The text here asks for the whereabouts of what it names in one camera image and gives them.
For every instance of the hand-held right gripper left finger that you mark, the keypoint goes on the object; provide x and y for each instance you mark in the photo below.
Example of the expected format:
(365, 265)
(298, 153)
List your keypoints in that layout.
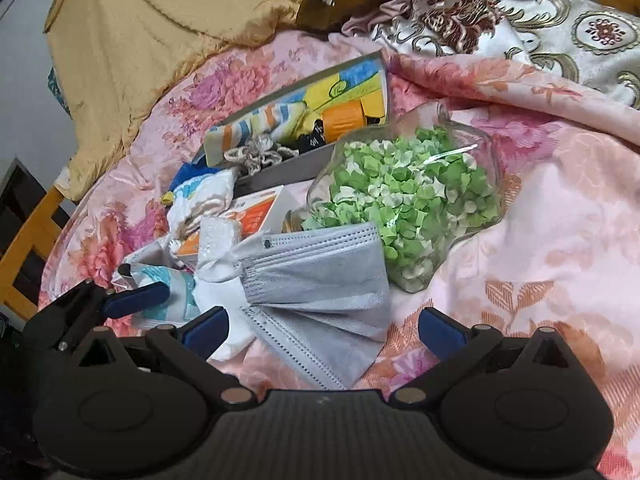
(207, 329)

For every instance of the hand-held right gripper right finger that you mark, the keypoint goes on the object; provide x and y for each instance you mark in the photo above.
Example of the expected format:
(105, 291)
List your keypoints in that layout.
(442, 332)

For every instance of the glass jar of green paper stars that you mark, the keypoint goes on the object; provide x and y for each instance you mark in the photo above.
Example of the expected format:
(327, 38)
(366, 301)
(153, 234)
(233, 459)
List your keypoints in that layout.
(400, 185)

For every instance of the white glittery strip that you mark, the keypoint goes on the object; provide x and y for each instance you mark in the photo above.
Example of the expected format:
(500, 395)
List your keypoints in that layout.
(217, 235)

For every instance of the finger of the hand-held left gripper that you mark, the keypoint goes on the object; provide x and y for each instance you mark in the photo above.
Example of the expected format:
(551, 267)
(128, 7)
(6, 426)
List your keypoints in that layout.
(135, 300)

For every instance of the pink floral bedsheet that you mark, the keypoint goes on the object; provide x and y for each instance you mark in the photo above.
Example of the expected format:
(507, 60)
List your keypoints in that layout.
(550, 210)

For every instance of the orange cup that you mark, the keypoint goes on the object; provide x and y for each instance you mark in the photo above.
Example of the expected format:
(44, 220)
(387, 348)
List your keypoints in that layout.
(342, 122)

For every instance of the striped sock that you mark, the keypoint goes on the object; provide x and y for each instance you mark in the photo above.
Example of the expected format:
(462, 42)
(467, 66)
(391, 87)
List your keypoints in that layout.
(250, 127)

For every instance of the orange medicine box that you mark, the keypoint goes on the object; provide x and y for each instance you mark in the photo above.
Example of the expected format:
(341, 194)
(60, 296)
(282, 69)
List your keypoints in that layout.
(260, 210)

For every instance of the black printed sock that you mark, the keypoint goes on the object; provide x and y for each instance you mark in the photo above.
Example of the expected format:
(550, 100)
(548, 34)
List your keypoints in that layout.
(312, 137)

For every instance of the yellow blanket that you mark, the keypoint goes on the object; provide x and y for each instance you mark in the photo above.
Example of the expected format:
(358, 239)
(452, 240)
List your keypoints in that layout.
(150, 35)

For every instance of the wall poster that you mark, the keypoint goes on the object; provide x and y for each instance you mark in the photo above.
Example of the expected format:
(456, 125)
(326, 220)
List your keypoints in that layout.
(57, 90)

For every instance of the white tissue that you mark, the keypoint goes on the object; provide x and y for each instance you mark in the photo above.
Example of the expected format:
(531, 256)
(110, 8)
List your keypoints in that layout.
(215, 292)

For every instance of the blue yellow sock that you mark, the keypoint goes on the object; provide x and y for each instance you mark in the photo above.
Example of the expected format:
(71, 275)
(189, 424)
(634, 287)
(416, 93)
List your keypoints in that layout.
(182, 170)

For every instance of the blue white wrapper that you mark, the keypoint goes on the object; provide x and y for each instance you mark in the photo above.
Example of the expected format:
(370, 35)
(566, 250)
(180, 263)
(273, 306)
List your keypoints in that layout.
(182, 290)

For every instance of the grey tray with cartoon print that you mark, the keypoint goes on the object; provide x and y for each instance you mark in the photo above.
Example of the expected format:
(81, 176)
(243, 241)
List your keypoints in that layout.
(280, 170)

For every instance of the grey face mask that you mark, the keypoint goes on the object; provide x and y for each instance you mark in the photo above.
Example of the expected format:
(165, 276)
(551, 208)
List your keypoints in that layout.
(320, 285)

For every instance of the dark wooden door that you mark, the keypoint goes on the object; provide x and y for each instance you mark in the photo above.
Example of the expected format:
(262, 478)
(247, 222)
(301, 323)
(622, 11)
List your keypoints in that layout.
(15, 185)

